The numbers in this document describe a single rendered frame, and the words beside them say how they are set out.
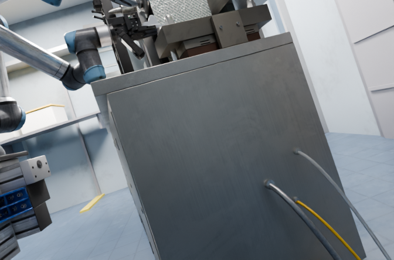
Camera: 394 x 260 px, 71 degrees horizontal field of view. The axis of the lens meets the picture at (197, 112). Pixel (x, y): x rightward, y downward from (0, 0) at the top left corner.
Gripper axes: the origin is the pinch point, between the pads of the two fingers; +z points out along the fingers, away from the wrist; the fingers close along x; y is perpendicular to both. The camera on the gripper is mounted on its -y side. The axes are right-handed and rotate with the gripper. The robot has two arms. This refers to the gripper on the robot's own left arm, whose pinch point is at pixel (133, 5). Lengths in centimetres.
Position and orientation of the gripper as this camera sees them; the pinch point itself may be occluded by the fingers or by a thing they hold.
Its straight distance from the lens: 123.8
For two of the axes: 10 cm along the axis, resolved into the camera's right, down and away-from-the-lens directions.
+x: -3.0, 1.1, 9.5
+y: 3.3, -9.2, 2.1
